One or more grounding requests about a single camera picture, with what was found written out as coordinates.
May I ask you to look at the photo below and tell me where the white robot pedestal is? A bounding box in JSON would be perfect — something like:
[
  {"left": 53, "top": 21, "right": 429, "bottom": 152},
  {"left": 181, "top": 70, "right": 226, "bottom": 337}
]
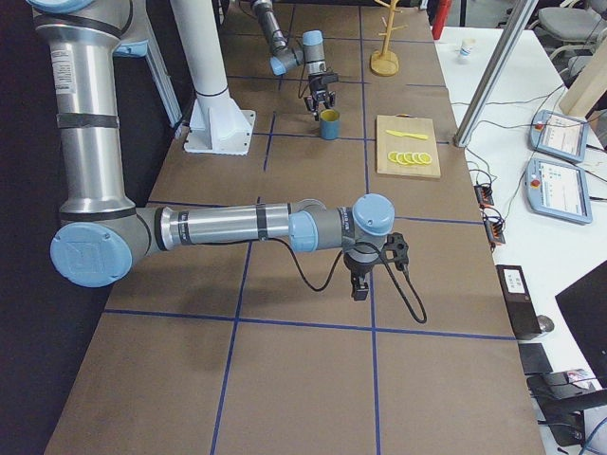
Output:
[{"left": 171, "top": 0, "right": 256, "bottom": 155}]

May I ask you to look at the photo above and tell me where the black computer mouse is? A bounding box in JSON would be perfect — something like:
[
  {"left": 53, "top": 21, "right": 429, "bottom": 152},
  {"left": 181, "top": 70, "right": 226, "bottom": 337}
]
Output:
[{"left": 537, "top": 315, "right": 555, "bottom": 334}]

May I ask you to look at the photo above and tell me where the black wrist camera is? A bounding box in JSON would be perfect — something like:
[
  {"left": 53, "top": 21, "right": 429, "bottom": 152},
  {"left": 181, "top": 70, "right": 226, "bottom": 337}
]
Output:
[
  {"left": 383, "top": 232, "right": 409, "bottom": 273},
  {"left": 308, "top": 72, "right": 339, "bottom": 85}
]

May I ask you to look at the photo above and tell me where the black power box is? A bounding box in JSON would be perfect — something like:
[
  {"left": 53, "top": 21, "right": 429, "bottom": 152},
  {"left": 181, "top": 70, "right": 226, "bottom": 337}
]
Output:
[{"left": 496, "top": 264, "right": 542, "bottom": 340}]

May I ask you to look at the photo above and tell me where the bamboo cutting board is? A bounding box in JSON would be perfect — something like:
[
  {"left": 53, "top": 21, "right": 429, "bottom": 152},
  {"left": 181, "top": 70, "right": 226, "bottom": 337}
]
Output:
[{"left": 376, "top": 115, "right": 441, "bottom": 179}]

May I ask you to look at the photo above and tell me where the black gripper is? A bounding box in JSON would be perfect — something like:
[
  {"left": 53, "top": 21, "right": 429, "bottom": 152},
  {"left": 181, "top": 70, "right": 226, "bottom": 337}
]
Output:
[
  {"left": 304, "top": 84, "right": 336, "bottom": 114},
  {"left": 344, "top": 255, "right": 379, "bottom": 301}
]

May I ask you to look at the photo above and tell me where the black monitor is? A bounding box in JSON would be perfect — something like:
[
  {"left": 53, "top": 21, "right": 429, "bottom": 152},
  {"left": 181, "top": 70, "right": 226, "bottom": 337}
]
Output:
[{"left": 556, "top": 264, "right": 606, "bottom": 387}]

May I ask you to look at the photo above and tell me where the lemon slice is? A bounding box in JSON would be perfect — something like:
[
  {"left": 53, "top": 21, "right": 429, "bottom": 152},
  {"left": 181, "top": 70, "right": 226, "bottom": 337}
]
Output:
[
  {"left": 416, "top": 153, "right": 432, "bottom": 166},
  {"left": 395, "top": 153, "right": 411, "bottom": 166}
]

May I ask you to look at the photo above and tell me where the teach pendant near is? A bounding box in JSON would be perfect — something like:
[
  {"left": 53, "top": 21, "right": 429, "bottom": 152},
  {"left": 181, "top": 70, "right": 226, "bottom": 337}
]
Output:
[{"left": 525, "top": 158, "right": 593, "bottom": 225}]

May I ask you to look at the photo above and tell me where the teach pendant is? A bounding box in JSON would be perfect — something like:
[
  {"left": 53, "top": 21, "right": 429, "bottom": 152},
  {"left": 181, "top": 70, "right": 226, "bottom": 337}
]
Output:
[
  {"left": 525, "top": 158, "right": 593, "bottom": 225},
  {"left": 529, "top": 110, "right": 589, "bottom": 164}
]

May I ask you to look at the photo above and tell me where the yellow plastic knife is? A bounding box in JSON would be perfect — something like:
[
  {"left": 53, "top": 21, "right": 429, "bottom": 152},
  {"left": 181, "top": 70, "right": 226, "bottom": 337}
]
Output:
[{"left": 384, "top": 129, "right": 429, "bottom": 140}]

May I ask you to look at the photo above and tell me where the aluminium frame post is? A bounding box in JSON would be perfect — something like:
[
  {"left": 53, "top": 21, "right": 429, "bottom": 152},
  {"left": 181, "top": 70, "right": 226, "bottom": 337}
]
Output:
[{"left": 453, "top": 0, "right": 538, "bottom": 148}]

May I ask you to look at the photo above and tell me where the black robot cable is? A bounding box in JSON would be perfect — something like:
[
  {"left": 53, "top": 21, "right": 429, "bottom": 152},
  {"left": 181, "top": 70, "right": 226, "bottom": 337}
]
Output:
[{"left": 279, "top": 239, "right": 428, "bottom": 325}]

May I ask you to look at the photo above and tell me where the dark teal mug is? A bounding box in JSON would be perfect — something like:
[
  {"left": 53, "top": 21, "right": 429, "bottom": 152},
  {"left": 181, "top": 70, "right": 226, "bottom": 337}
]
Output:
[{"left": 319, "top": 109, "right": 340, "bottom": 140}]

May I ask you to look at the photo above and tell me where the teach pendant far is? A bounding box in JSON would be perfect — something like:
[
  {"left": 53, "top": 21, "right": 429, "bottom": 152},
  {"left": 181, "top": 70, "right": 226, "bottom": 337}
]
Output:
[{"left": 529, "top": 110, "right": 589, "bottom": 164}]

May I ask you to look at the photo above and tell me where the wooden cup storage rack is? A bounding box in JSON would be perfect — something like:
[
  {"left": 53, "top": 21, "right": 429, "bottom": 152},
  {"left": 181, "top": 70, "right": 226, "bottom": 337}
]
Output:
[{"left": 369, "top": 0, "right": 404, "bottom": 77}]

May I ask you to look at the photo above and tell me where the paper cup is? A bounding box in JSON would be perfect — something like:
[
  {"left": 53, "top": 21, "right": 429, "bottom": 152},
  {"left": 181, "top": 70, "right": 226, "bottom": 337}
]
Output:
[{"left": 458, "top": 38, "right": 476, "bottom": 63}]

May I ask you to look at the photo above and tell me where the orange connector block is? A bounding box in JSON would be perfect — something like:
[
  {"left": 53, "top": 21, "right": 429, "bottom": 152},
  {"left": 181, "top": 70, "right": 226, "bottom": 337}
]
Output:
[
  {"left": 474, "top": 183, "right": 494, "bottom": 208},
  {"left": 483, "top": 215, "right": 506, "bottom": 248}
]

